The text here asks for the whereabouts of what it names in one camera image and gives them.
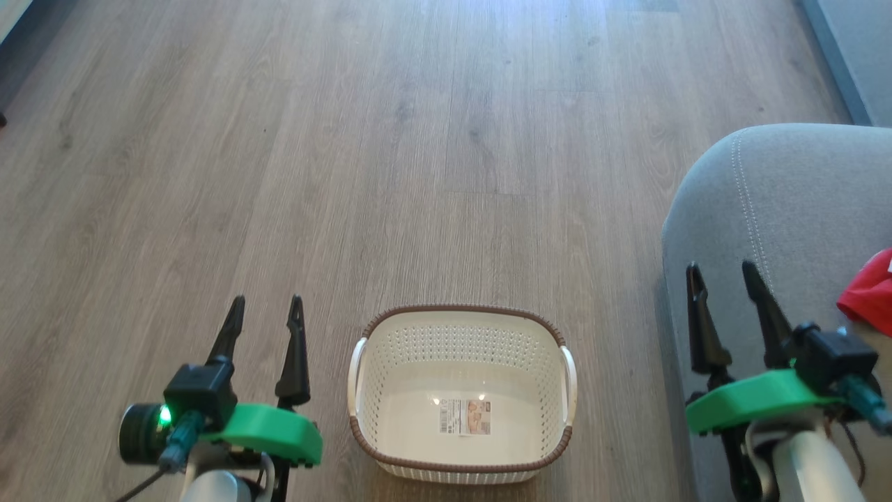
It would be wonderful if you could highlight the grey fabric sofa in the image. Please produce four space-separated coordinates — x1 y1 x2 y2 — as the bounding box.
660 123 892 502

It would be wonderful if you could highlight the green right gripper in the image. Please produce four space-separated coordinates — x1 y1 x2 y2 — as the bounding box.
686 259 838 437

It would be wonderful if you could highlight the teal cable connector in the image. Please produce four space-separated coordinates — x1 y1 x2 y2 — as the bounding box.
839 376 892 434
158 409 207 473

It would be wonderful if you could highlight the teal right cable connector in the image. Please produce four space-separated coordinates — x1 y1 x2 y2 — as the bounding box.
839 376 892 434

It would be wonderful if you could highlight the teal left cable connector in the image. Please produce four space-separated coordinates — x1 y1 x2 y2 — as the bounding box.
158 409 207 473

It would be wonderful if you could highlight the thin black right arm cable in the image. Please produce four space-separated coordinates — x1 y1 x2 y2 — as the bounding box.
835 418 869 487

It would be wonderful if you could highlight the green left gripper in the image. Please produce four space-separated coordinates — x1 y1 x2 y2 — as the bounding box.
201 294 323 467

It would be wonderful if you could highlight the printed paper basket sticker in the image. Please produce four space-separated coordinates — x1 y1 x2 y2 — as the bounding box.
437 398 493 437

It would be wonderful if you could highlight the white basket with brown rim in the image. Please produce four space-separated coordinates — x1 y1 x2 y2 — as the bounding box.
346 303 578 486

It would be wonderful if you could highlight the red garment with white trim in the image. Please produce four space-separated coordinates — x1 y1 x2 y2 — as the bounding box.
836 247 892 329

